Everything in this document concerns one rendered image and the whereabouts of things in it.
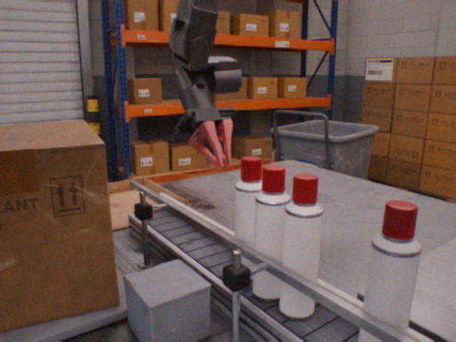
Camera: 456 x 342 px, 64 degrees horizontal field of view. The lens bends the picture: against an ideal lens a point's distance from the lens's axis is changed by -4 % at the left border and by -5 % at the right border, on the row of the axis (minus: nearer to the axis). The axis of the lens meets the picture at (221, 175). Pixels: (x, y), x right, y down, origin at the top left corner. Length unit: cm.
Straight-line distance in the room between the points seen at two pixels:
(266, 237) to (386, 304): 19
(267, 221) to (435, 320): 28
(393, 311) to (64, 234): 44
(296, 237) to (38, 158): 36
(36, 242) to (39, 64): 379
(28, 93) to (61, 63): 46
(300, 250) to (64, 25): 404
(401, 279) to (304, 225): 14
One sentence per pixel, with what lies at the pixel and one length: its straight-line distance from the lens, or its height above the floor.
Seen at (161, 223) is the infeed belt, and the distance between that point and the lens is 89.
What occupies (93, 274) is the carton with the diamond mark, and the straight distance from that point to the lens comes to 63.
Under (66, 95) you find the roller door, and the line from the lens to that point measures 435.
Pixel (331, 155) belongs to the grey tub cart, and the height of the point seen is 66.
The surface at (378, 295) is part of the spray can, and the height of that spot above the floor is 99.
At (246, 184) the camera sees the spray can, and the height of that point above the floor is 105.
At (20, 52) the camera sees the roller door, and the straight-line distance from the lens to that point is 431.
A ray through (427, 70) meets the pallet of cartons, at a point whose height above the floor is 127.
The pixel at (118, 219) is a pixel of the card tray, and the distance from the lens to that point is 106.
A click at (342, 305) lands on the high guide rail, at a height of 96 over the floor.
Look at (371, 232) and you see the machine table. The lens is 102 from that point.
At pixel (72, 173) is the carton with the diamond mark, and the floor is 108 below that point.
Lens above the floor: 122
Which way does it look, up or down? 15 degrees down
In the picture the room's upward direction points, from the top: straight up
